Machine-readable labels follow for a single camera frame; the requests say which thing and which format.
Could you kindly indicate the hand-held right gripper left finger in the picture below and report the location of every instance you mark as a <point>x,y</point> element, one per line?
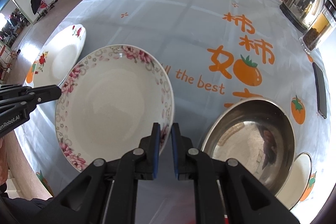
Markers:
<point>156,150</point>

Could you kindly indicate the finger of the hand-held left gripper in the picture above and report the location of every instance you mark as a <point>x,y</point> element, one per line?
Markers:
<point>47,92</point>

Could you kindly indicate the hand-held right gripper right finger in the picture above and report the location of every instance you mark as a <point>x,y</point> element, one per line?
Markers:
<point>175,150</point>

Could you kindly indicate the pink floral ceramic bowl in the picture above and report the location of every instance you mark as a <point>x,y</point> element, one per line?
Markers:
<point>113,108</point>

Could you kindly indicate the cream enamel bowl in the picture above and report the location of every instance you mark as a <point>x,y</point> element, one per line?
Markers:
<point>302,176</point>

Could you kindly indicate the person's left forearm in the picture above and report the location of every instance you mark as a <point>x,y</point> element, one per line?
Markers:
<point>2,161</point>

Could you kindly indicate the white plate with red flowers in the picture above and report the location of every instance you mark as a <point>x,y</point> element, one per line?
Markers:
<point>65,56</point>

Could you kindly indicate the stainless steel bowl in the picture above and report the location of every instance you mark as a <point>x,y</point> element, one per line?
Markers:
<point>249,140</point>

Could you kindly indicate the person's dark clothing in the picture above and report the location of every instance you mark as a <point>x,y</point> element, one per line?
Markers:
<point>21,207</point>

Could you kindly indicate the persimmon printed tablecloth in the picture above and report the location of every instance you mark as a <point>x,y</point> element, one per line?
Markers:
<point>183,29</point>

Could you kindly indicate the black smartphone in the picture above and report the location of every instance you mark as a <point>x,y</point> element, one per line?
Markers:
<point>320,92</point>

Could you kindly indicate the glass tea bottle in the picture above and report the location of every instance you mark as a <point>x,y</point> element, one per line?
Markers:
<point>317,27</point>

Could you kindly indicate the stainless steel electric kettle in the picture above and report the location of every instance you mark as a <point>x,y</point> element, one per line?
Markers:
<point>302,1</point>

